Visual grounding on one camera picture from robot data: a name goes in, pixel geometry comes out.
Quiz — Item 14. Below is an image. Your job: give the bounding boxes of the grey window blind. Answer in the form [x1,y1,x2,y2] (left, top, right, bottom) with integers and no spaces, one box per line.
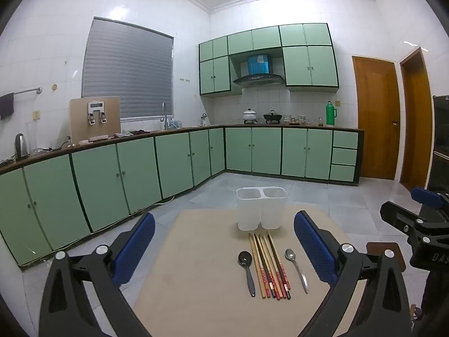
[81,17,175,120]

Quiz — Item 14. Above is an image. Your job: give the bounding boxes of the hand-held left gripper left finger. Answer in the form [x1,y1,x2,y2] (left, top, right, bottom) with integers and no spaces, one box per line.
[39,212,157,337]

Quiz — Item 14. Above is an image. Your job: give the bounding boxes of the wooden door with handle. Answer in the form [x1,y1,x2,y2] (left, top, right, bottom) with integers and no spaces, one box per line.
[352,55,401,180]

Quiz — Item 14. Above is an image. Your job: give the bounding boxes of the bundle of mixed chopsticks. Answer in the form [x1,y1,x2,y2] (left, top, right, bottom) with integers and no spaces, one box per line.
[248,232,292,300]

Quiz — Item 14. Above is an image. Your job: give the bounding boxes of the steel electric kettle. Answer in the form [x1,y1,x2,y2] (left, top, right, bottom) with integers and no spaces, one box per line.
[14,133,29,160]

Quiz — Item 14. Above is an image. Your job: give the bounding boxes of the white two-compartment utensil holder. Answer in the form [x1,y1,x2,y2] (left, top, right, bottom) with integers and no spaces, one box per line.
[236,187,287,231]

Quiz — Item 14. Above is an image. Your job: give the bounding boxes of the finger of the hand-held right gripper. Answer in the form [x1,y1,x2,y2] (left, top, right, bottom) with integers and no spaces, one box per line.
[380,201,436,239]
[411,187,449,215]

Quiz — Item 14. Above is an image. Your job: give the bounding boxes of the black glass-front cabinet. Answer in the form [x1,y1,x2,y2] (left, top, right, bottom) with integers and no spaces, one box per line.
[424,95,449,193]

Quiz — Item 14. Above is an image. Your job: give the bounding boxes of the silver metal spoon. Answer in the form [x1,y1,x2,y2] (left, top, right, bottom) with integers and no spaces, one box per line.
[284,249,309,295]

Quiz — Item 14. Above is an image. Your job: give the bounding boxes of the green upper kitchen cabinets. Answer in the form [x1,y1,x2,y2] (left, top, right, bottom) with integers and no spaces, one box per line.
[198,23,340,96]

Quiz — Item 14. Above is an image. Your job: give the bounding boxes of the black spoon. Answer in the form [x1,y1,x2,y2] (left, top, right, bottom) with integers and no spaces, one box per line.
[238,251,256,297]

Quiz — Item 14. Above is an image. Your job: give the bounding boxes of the small white and grey device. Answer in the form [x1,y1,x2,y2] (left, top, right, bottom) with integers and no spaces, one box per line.
[86,101,107,125]

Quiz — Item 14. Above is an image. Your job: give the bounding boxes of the green lower kitchen cabinets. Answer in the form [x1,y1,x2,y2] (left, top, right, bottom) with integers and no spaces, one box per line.
[0,126,365,265]

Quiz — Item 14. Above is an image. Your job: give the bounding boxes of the dark hanging towel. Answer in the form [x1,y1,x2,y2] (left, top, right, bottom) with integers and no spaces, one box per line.
[0,92,15,120]

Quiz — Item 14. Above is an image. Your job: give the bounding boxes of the brown wooden stool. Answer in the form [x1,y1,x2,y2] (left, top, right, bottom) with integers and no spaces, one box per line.
[366,242,407,271]

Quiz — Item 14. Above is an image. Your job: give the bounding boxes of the green kitchen cabinets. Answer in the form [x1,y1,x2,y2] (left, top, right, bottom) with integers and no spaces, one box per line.
[0,126,365,265]
[198,23,340,96]

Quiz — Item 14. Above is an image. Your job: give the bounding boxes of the plain wooden door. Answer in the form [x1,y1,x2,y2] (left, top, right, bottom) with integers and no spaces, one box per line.
[400,47,434,192]

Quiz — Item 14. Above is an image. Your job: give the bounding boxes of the metal towel bar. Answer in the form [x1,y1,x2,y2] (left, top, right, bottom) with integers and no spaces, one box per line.
[12,86,43,96]

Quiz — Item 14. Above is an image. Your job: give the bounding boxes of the black range hood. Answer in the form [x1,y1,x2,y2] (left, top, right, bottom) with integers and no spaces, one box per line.
[233,54,285,88]

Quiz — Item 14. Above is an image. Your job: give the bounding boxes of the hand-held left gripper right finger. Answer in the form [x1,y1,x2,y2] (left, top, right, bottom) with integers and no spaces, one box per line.
[294,211,413,337]

